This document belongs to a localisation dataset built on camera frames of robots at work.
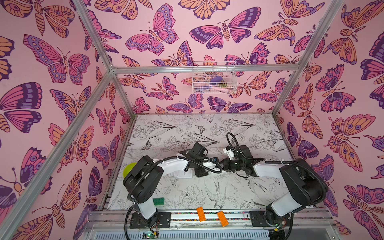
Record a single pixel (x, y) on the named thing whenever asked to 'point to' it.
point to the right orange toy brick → (222, 219)
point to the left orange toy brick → (201, 213)
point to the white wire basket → (216, 82)
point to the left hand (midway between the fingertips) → (207, 164)
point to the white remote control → (182, 174)
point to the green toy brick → (159, 201)
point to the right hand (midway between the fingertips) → (216, 164)
